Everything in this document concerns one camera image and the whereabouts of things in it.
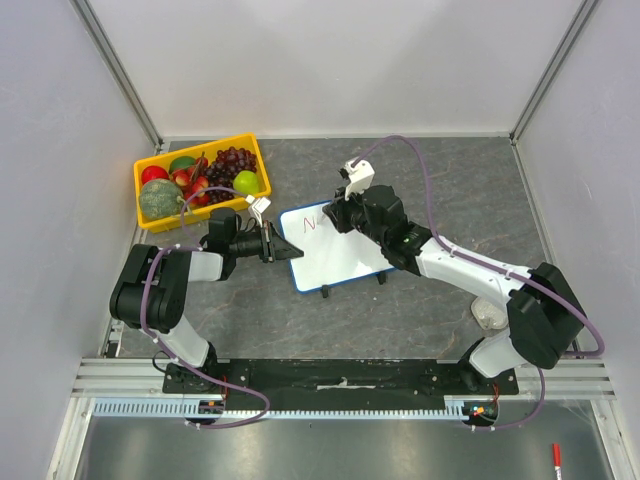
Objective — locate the blue framed whiteboard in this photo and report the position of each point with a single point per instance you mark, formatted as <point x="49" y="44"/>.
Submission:
<point x="329" y="257"/>

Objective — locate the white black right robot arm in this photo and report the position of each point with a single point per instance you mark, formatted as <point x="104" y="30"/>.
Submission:
<point x="543" y="314"/>

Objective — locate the green apple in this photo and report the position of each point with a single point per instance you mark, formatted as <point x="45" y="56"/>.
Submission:
<point x="247" y="183"/>

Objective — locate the red yellow small fruits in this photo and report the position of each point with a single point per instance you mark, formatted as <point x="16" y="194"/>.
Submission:
<point x="192" y="183"/>

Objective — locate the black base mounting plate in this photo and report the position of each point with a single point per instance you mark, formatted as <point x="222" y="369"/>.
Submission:
<point x="343" y="385"/>

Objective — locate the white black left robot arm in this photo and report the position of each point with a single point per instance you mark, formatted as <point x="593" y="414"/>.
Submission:
<point x="150" y="293"/>

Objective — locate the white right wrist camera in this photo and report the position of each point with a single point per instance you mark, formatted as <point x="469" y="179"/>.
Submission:
<point x="359" y="174"/>

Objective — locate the green lime fruit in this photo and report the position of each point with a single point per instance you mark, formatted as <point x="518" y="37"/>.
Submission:
<point x="181" y="162"/>

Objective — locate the green netted melon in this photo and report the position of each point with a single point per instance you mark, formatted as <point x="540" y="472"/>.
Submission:
<point x="160" y="198"/>

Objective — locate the aluminium frame rail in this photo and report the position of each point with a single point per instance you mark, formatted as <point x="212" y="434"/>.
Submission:
<point x="117" y="377"/>

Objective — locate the red apple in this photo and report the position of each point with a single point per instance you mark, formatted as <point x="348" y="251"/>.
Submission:
<point x="152" y="173"/>

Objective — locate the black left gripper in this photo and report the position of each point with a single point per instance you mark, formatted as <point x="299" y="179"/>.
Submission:
<point x="281" y="249"/>

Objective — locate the yellow plastic fruit bin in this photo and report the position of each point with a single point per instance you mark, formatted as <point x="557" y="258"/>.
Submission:
<point x="188" y="213"/>

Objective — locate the red marker pen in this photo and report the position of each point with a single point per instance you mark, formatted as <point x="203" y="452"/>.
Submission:
<point x="557" y="461"/>

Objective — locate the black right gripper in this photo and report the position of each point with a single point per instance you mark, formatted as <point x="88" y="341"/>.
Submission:
<point x="342" y="212"/>

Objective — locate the dark purple grape bunch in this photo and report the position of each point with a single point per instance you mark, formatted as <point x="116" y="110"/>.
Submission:
<point x="223" y="169"/>

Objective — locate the white bead eraser pad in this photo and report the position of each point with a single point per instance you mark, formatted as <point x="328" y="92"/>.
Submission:
<point x="487" y="315"/>

